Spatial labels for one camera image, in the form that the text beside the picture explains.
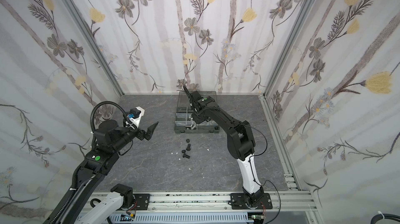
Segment green plastic compartment organizer box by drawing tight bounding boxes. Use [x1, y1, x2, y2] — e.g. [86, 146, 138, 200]
[174, 91, 220, 134]

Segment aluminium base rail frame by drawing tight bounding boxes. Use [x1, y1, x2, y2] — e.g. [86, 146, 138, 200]
[57, 190, 323, 224]

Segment white slotted cable duct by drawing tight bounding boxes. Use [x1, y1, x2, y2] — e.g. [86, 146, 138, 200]
[109, 212, 254, 224]

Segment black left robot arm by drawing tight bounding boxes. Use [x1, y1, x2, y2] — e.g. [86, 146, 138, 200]
[44, 101, 158, 224]

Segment black cable bottom right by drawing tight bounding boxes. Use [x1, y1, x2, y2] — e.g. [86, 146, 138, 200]
[370, 211, 400, 224]

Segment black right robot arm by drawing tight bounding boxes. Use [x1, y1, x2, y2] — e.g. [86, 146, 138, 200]
[183, 85, 273, 210]

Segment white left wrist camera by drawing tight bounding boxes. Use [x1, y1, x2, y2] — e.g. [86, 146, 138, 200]
[126, 107, 145, 128]

